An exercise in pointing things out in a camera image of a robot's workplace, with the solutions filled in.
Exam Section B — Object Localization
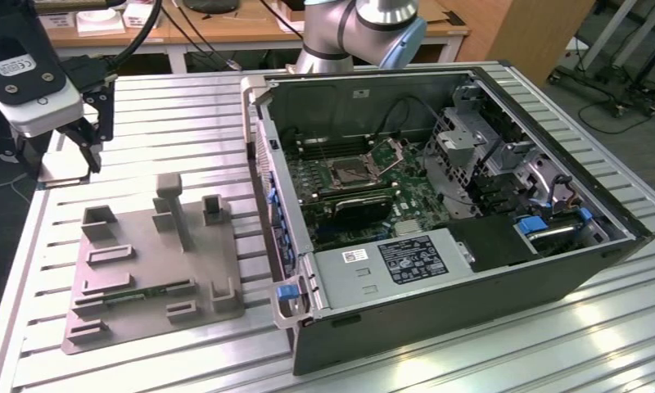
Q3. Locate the green RAM stick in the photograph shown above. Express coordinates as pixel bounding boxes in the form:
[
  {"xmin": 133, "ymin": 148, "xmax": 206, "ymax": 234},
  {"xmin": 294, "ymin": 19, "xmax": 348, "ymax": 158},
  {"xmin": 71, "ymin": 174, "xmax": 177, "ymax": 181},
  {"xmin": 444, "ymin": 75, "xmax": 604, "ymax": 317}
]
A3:
[{"xmin": 103, "ymin": 286, "xmax": 170, "ymax": 306}]

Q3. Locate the grey power supply unit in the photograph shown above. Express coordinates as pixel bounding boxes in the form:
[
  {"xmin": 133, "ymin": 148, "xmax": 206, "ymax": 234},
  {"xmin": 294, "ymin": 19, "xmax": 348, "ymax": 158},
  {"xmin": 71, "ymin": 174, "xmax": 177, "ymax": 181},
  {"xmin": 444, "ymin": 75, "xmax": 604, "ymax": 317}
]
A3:
[{"xmin": 310, "ymin": 228, "xmax": 476, "ymax": 310}]

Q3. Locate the black monitor foot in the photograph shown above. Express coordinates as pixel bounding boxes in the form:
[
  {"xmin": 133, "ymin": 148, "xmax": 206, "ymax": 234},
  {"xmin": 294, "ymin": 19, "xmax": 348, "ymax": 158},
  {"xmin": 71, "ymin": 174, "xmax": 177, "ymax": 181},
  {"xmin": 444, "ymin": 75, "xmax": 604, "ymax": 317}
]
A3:
[{"xmin": 182, "ymin": 0, "xmax": 239, "ymax": 13}]

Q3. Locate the black wire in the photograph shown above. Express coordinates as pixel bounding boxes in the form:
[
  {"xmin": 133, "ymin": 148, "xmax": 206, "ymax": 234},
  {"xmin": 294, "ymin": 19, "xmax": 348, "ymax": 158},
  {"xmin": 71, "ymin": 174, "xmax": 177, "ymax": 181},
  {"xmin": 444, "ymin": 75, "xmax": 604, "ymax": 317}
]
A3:
[{"xmin": 376, "ymin": 96, "xmax": 441, "ymax": 138}]

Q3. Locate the grey metal drive cage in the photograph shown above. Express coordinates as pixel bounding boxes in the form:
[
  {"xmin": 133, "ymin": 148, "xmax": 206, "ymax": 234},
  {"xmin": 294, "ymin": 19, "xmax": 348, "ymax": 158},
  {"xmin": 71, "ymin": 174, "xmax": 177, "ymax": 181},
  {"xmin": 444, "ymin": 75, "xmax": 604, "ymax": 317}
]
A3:
[{"xmin": 422, "ymin": 84, "xmax": 536, "ymax": 220}]

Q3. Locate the black camera cable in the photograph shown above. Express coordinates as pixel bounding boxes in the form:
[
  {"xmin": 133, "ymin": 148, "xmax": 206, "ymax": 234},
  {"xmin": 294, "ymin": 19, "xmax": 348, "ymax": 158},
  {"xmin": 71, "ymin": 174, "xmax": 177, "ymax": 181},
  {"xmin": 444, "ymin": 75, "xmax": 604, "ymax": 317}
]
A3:
[{"xmin": 58, "ymin": 0, "xmax": 165, "ymax": 89}]

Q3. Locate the black open PC case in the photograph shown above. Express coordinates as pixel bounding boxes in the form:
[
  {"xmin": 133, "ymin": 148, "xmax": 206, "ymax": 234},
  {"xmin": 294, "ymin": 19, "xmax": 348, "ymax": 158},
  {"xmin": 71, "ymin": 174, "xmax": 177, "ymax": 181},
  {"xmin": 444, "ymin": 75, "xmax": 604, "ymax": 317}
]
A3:
[{"xmin": 238, "ymin": 65, "xmax": 655, "ymax": 377}]

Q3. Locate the black graphics card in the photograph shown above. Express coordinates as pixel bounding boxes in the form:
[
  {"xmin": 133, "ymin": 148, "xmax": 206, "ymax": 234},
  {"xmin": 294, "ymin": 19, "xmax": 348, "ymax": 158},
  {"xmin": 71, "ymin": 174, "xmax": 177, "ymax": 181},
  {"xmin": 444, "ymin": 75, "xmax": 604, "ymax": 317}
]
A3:
[{"xmin": 332, "ymin": 195, "xmax": 392, "ymax": 228}]

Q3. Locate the thin metal locking lever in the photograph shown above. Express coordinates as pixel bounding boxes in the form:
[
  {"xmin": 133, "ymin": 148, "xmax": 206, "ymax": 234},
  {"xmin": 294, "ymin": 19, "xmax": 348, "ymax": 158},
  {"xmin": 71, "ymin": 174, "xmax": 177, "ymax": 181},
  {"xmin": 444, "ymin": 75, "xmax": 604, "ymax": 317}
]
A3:
[{"xmin": 314, "ymin": 130, "xmax": 330, "ymax": 165}]

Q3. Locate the metal socket cover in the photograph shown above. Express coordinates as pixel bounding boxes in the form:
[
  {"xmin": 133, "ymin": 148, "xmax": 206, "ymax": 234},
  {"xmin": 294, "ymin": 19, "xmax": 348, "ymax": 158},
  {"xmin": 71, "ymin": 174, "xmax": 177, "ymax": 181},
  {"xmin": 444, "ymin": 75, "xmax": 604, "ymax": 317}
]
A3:
[{"xmin": 364, "ymin": 138, "xmax": 408, "ymax": 175}]

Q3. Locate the green motherboard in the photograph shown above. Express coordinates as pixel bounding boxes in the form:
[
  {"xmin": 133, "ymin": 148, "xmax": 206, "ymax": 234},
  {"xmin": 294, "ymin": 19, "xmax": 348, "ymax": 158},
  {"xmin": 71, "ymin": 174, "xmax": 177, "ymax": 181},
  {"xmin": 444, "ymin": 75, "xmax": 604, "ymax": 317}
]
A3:
[{"xmin": 282, "ymin": 134, "xmax": 453, "ymax": 251}]

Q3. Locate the silver CPU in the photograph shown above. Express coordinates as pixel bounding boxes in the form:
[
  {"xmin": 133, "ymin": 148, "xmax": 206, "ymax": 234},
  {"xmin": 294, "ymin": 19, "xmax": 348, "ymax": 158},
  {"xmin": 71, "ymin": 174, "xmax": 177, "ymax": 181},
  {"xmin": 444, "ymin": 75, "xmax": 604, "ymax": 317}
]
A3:
[{"xmin": 35, "ymin": 151, "xmax": 87, "ymax": 188}]

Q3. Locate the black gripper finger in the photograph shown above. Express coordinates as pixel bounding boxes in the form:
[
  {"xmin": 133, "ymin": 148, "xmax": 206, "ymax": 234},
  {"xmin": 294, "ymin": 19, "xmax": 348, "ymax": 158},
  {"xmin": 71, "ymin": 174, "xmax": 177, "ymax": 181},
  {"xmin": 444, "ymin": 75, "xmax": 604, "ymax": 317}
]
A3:
[
  {"xmin": 0, "ymin": 116, "xmax": 43, "ymax": 167},
  {"xmin": 52, "ymin": 79, "xmax": 117, "ymax": 174}
]

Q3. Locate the wooden cabinet panel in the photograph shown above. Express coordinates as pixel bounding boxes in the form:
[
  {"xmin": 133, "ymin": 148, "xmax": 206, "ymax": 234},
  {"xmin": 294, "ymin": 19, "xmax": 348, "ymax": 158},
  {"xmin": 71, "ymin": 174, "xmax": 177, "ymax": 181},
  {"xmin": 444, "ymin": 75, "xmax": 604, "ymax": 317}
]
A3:
[{"xmin": 484, "ymin": 0, "xmax": 596, "ymax": 75}]

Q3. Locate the wooden desk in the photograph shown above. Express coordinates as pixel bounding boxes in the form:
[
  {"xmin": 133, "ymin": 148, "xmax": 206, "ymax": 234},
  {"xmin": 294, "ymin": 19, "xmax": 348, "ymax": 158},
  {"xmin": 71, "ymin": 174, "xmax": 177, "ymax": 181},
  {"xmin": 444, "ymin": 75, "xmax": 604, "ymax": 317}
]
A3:
[{"xmin": 36, "ymin": 0, "xmax": 473, "ymax": 75}]

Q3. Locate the blue disk carrier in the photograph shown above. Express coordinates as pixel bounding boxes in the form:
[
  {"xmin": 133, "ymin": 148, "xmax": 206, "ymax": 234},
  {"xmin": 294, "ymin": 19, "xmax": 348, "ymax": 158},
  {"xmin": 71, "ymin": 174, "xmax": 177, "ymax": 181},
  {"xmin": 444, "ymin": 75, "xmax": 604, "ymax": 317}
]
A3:
[{"xmin": 514, "ymin": 215, "xmax": 550, "ymax": 239}]

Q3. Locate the small black and white box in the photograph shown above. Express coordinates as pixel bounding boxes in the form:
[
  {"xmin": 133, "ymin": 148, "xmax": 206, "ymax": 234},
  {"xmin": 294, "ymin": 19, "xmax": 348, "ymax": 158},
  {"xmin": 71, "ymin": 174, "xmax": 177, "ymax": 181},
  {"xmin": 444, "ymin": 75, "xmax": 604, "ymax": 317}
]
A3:
[{"xmin": 36, "ymin": 14, "xmax": 73, "ymax": 30}]

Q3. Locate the grey parts rack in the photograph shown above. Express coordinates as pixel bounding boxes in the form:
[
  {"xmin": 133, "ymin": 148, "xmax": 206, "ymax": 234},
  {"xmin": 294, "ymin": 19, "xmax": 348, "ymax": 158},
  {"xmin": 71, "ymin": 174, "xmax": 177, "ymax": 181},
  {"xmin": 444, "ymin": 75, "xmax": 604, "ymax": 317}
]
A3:
[{"xmin": 59, "ymin": 172, "xmax": 246, "ymax": 355}]

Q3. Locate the black wheeled equipment stand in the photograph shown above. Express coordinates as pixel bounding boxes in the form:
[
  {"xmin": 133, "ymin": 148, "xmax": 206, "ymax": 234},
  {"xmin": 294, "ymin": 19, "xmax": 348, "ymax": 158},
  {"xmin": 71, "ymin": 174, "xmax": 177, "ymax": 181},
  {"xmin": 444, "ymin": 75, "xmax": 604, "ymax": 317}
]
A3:
[{"xmin": 548, "ymin": 0, "xmax": 655, "ymax": 120}]

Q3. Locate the silver chipset heatsink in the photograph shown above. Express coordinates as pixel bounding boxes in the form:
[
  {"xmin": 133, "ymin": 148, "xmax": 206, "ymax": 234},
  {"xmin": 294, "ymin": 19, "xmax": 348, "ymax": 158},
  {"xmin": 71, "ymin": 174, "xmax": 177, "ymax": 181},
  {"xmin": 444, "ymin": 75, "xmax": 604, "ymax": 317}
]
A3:
[{"xmin": 394, "ymin": 220, "xmax": 433, "ymax": 237}]

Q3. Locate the CPU socket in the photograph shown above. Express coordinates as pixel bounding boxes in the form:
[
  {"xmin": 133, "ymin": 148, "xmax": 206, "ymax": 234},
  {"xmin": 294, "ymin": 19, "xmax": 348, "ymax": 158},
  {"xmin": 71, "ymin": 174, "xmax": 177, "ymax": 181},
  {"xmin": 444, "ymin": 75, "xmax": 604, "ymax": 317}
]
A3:
[{"xmin": 326, "ymin": 157, "xmax": 381, "ymax": 189}]

